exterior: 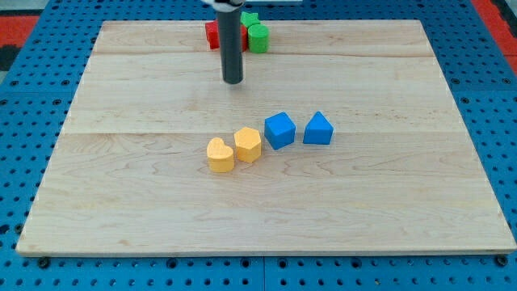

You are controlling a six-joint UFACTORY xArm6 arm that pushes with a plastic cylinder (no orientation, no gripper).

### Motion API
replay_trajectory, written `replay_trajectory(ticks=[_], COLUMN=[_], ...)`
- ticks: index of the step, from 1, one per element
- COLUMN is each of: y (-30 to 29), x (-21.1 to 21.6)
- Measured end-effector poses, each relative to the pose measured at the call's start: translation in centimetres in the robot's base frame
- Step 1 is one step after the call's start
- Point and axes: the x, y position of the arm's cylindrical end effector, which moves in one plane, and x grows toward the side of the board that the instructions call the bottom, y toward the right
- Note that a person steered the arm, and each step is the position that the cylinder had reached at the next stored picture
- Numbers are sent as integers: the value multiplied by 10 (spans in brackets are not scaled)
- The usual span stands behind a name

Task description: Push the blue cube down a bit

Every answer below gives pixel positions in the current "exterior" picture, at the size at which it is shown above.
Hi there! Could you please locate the green star block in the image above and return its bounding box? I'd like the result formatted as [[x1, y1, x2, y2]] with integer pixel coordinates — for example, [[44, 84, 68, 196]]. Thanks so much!
[[240, 11, 261, 28]]

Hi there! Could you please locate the red block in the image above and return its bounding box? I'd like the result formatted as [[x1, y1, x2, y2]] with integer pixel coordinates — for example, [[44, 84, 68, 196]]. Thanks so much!
[[204, 20, 248, 52]]

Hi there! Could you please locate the yellow hexagon block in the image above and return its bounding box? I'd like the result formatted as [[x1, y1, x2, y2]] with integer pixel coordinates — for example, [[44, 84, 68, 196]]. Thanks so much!
[[234, 127, 262, 163]]

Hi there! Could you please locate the yellow heart block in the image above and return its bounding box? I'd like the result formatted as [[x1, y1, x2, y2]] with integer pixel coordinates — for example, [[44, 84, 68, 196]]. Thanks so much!
[[206, 137, 234, 173]]

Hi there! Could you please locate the light wooden board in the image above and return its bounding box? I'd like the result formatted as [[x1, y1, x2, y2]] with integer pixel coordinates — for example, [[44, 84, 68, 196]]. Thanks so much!
[[16, 20, 516, 257]]

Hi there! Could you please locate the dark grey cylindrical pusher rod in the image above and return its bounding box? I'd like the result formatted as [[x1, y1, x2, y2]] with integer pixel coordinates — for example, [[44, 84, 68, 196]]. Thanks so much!
[[215, 6, 243, 85]]

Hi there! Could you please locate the blue cube block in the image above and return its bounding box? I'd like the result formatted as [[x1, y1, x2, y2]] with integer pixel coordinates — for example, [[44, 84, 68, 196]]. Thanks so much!
[[264, 112, 296, 150]]

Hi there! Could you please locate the green cylinder block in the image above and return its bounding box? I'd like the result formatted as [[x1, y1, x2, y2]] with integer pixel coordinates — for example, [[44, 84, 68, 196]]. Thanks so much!
[[248, 24, 270, 53]]

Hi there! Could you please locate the blue triangular prism block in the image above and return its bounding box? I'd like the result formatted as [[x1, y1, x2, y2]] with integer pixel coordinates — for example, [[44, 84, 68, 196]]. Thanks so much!
[[303, 112, 334, 145]]

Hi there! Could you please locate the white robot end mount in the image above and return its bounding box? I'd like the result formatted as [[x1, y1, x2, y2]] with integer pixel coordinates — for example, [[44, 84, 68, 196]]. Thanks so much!
[[202, 0, 246, 10]]

